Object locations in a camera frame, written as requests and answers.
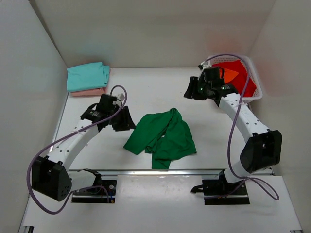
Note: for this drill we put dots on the red t shirt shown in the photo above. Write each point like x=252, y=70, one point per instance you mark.
x=237, y=66

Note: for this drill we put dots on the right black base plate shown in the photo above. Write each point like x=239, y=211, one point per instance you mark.
x=216, y=193

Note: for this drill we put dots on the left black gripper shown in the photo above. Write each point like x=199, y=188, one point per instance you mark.
x=127, y=121

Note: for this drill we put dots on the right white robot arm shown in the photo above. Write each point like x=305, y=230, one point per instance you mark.
x=262, y=146

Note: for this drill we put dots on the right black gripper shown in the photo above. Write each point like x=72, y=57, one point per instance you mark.
x=190, y=93

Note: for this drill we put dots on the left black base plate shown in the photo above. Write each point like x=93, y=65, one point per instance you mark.
x=97, y=195

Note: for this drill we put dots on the aluminium table rail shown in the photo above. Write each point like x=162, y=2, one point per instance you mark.
x=150, y=172

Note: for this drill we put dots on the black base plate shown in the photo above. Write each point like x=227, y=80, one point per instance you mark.
x=216, y=193
x=97, y=195

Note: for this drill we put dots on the folded pink t shirt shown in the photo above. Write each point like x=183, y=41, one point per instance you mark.
x=89, y=93

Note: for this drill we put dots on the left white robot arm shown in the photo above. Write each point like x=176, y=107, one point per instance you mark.
x=50, y=175

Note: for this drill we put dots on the white plastic basket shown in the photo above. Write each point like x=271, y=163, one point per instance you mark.
x=253, y=90

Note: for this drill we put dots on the green t shirt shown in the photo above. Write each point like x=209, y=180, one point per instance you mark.
x=166, y=136

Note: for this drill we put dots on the folded teal t shirt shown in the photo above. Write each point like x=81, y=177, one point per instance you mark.
x=87, y=76

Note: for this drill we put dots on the orange t shirt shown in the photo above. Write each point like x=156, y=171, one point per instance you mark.
x=227, y=75

